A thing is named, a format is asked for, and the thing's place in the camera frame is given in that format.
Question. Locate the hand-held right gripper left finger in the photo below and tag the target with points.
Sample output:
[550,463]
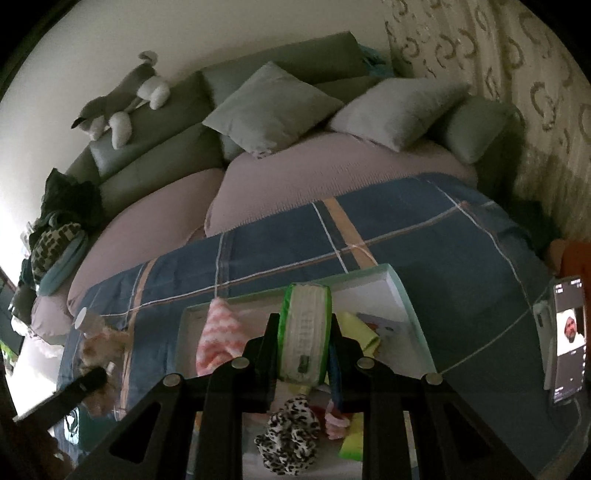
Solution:
[270,350]

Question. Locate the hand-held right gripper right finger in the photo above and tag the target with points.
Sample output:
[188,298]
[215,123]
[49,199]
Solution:
[337,369]

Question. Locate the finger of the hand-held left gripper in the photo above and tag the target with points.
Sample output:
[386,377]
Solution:
[69,397]

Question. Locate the green tissue pack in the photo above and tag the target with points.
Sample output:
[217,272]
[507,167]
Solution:
[304,332]

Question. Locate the lime green cloth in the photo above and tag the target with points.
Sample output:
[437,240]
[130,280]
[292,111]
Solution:
[362,339]

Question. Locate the pink chevron fluffy sock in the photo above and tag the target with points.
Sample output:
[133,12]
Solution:
[221,332]

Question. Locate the pink soft item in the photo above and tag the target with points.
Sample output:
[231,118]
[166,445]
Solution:
[337,422]

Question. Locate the purple tissue packet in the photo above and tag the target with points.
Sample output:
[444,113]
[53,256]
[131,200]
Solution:
[388,323]

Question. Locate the lime green packet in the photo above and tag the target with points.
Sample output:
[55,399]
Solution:
[351,447]

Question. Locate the teal-rimmed white tray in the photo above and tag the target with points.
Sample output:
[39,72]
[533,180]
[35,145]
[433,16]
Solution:
[369,295]

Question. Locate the leopard print scrunchie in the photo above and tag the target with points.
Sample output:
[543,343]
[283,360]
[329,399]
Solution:
[286,434]

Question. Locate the teal wipes packet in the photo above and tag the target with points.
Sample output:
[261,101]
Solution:
[76,429]

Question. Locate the white bottle green label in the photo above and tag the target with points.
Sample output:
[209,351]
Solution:
[83,318]

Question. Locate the dark cabinet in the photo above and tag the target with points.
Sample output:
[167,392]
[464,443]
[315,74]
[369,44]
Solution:
[7,323]

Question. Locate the patterned teal cushion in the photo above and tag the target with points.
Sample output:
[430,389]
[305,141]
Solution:
[51,244]

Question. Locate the blue plaid blanket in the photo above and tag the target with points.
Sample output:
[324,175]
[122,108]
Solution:
[415,221]

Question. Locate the mauve seat cushion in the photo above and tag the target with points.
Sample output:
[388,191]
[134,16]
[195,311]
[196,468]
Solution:
[323,180]
[152,217]

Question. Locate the pile of dark clothes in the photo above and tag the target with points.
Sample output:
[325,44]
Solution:
[69,198]

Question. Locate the phone stand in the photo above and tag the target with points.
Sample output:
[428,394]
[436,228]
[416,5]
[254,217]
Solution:
[544,323]

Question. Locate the smartphone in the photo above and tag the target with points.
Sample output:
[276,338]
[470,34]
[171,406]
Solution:
[570,332]

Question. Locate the grey-green throw pillow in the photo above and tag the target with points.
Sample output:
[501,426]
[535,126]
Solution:
[397,110]
[475,127]
[272,108]

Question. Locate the grey-green sofa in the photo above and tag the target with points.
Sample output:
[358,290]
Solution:
[175,106]

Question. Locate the orange cloth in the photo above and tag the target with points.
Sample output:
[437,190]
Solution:
[577,258]

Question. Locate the grey husky plush toy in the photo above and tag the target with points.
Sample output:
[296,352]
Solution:
[115,104]

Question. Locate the teal cloth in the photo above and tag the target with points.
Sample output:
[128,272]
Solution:
[376,62]

